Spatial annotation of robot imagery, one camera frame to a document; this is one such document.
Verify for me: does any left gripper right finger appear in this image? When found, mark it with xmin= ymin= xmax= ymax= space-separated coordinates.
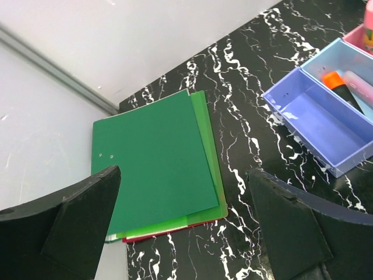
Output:
xmin=248 ymin=169 xmax=372 ymax=279

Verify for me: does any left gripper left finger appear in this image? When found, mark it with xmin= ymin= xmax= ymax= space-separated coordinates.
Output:
xmin=1 ymin=166 xmax=121 ymax=279

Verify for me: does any purple rectangular bin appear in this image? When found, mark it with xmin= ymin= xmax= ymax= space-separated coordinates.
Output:
xmin=263 ymin=68 xmax=372 ymax=178

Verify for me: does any orange black marker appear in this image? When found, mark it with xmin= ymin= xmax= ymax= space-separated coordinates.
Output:
xmin=321 ymin=71 xmax=363 ymax=113

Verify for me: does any pink highlighter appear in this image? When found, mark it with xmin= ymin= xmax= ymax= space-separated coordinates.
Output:
xmin=342 ymin=71 xmax=372 ymax=107

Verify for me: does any pink rectangular bin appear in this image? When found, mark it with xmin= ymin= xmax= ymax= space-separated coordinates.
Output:
xmin=342 ymin=24 xmax=372 ymax=56

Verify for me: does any pink-capped colourful bottle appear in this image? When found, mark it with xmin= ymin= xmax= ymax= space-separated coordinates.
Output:
xmin=363 ymin=0 xmax=373 ymax=54

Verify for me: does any red folder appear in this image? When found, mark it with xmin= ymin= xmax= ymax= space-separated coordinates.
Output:
xmin=122 ymin=218 xmax=222 ymax=243

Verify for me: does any dark green binder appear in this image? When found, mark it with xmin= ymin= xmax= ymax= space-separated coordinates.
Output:
xmin=92 ymin=90 xmax=219 ymax=235

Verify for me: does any light green folder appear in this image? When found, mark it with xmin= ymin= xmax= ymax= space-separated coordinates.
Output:
xmin=113 ymin=90 xmax=228 ymax=240

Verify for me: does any black marble mat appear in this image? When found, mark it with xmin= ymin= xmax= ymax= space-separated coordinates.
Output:
xmin=120 ymin=1 xmax=372 ymax=279

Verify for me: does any aluminium rail frame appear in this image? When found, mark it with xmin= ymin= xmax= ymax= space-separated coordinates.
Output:
xmin=1 ymin=23 xmax=119 ymax=116

